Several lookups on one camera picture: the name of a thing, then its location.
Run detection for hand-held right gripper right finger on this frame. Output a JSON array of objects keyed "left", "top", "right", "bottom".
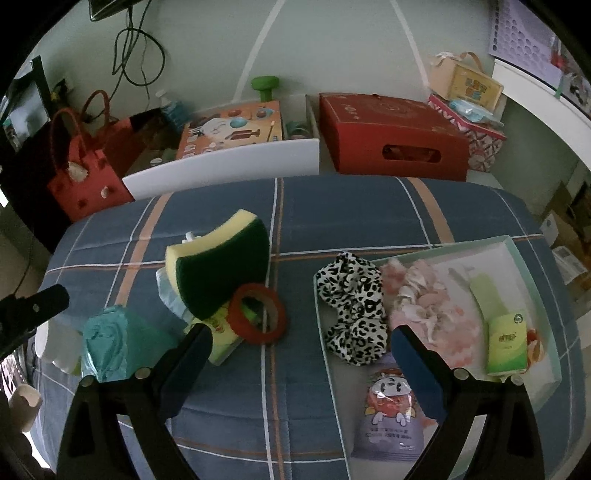
[{"left": 390, "top": 324, "right": 548, "bottom": 480}]

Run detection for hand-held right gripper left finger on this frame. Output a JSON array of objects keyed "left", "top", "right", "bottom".
[{"left": 55, "top": 323, "right": 214, "bottom": 480}]

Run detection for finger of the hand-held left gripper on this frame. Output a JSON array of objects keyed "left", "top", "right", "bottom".
[{"left": 0, "top": 284, "right": 70, "bottom": 356}]

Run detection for purple cartoon snack packet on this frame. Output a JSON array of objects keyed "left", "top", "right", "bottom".
[{"left": 350, "top": 353, "right": 428, "bottom": 462}]

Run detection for leopard print scrunchie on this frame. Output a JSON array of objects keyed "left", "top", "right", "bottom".
[{"left": 314, "top": 251, "right": 389, "bottom": 366}]

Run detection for white shallow tray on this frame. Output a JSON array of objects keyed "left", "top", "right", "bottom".
[{"left": 314, "top": 234, "right": 563, "bottom": 480}]

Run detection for white pill bottle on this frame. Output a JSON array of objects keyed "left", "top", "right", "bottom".
[{"left": 36, "top": 318, "right": 88, "bottom": 374}]

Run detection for green tissue packet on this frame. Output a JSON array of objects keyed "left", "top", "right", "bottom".
[
  {"left": 185, "top": 305, "right": 245, "bottom": 365},
  {"left": 485, "top": 314, "right": 529, "bottom": 374}
]

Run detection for pink scrunchie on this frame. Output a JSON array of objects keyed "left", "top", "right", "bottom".
[{"left": 381, "top": 258, "right": 483, "bottom": 370}]

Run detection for teal toy container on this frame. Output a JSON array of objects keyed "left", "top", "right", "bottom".
[{"left": 82, "top": 232, "right": 204, "bottom": 383}]

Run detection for light green tube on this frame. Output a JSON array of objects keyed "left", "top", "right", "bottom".
[{"left": 468, "top": 272, "right": 506, "bottom": 324}]

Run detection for beige rounded object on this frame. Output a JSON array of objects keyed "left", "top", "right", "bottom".
[{"left": 13, "top": 385, "right": 43, "bottom": 433}]

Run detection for yellow green sponge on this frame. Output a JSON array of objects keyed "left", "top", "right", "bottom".
[{"left": 165, "top": 209, "right": 272, "bottom": 320}]

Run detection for orange white packet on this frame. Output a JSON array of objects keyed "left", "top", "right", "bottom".
[{"left": 524, "top": 328, "right": 548, "bottom": 370}]

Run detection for red felt bag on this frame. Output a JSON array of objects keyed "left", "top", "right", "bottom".
[{"left": 46, "top": 108, "right": 136, "bottom": 223}]

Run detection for dark red bag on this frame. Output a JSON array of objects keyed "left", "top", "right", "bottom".
[{"left": 82, "top": 90, "right": 148, "bottom": 178}]

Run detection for black monitor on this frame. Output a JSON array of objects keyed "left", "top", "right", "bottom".
[{"left": 0, "top": 55, "right": 51, "bottom": 153}]

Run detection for plaid blue blanket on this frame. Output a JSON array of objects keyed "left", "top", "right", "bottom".
[{"left": 28, "top": 175, "right": 583, "bottom": 480}]

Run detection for white bed board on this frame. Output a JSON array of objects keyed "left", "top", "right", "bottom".
[{"left": 122, "top": 137, "right": 320, "bottom": 201}]

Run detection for clear water bottle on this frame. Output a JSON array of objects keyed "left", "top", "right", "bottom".
[{"left": 156, "top": 89, "right": 190, "bottom": 134}]

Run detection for red white patterned box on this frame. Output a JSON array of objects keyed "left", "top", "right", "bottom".
[{"left": 427, "top": 95, "right": 506, "bottom": 174}]

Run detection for red cardboard box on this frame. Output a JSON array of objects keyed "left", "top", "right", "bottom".
[{"left": 318, "top": 92, "right": 471, "bottom": 182}]

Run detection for orange printed box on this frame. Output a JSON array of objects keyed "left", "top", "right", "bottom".
[{"left": 177, "top": 99, "right": 283, "bottom": 160}]

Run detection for wet wipes pack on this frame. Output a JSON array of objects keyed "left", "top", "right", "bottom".
[{"left": 448, "top": 98, "right": 504, "bottom": 126}]

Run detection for green tape rolls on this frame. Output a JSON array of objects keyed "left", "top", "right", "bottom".
[{"left": 284, "top": 117, "right": 315, "bottom": 139}]

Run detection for beige gift box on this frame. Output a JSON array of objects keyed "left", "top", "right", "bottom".
[{"left": 429, "top": 52, "right": 504, "bottom": 112}]

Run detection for white desk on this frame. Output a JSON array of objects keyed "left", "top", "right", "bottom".
[{"left": 492, "top": 58, "right": 591, "bottom": 171}]

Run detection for purple dotted paper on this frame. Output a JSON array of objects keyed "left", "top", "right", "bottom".
[{"left": 487, "top": 0, "right": 561, "bottom": 84}]

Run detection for red tape ring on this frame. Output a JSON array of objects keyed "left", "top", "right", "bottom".
[{"left": 228, "top": 283, "right": 287, "bottom": 344}]

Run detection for black cable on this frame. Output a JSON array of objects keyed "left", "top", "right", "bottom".
[{"left": 113, "top": 0, "right": 166, "bottom": 104}]

